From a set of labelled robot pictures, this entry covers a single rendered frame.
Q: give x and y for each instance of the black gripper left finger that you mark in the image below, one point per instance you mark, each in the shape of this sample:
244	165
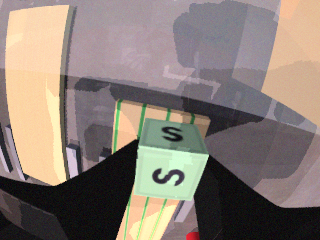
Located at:
90	206

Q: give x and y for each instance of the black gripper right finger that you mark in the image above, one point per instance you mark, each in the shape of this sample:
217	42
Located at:
227	209

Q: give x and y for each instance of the red cylinder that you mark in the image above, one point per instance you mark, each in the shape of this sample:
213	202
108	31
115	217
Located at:
193	236

